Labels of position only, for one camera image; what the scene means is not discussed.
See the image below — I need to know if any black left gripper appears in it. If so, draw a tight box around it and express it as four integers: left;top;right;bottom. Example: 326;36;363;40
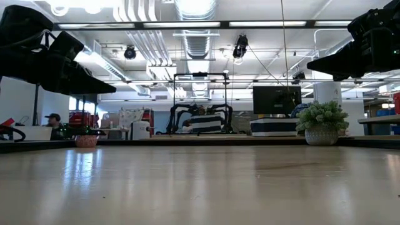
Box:
0;4;117;96

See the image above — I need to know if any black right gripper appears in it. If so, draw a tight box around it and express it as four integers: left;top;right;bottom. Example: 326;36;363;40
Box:
307;0;400;81

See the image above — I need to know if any red tool cabinet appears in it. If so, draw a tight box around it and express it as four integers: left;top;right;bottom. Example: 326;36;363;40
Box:
68;111;96;128

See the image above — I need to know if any white round pillar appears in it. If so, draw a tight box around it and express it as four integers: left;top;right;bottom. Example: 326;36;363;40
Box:
312;81;343;106

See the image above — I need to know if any person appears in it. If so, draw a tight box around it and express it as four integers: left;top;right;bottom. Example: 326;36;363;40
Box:
43;112;68;141

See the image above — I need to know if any black metal stand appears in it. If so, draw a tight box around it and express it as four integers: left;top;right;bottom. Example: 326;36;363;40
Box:
32;83;41;126

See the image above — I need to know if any black ceiling spotlight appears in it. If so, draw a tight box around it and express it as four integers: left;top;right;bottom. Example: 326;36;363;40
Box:
123;45;138;60
291;71;306;86
232;34;249;59

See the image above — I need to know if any small green potted plant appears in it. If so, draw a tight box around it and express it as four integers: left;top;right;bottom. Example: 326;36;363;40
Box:
295;99;350;146

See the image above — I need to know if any blue box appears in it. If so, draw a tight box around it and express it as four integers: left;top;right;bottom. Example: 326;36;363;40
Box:
376;107;397;118

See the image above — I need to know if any red container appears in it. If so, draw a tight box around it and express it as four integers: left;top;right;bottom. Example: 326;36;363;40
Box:
392;92;400;115

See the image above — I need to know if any white storage bin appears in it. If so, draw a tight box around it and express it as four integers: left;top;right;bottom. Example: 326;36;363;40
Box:
14;125;53;141

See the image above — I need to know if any wooden side table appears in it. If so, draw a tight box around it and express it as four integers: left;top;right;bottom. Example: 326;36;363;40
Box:
357;114;400;136

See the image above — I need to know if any white cylindrical appliance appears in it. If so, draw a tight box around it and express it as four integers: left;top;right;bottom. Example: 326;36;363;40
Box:
129;120;151;141

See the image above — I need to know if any black overhead light bar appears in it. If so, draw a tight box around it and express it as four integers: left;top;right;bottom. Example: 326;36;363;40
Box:
52;19;354;31

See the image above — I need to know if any black computer monitor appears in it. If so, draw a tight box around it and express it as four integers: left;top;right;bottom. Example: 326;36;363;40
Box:
252;85;303;115

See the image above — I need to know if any navy white striped basket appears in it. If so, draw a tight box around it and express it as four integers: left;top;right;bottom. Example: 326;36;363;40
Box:
189;114;223;134

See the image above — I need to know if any thin hanging cable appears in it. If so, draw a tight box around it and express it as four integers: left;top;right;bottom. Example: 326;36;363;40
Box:
280;0;290;94

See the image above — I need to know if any black cable loop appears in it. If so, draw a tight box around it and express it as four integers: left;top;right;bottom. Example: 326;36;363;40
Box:
0;124;26;143

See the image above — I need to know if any background black station frame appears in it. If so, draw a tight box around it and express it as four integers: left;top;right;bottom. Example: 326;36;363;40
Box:
172;71;229;136

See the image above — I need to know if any silver ventilation duct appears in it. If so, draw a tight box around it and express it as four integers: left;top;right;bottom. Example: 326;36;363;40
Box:
173;0;218;60

